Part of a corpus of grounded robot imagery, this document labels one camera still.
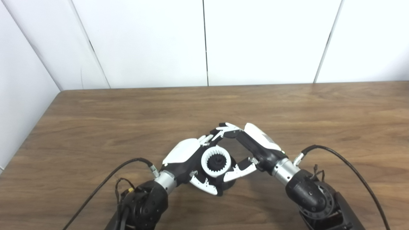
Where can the round black plastic part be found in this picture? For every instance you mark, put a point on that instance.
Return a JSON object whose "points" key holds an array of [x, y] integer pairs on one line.
{"points": [[218, 163]]}

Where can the right black and white hand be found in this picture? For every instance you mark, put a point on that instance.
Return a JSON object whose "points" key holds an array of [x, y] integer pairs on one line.
{"points": [[262, 150]]}

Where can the left black and white hand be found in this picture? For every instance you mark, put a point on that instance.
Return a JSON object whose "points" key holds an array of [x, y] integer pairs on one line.
{"points": [[183, 158]]}

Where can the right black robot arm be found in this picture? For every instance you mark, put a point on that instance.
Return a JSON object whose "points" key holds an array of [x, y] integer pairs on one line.
{"points": [[313, 198]]}

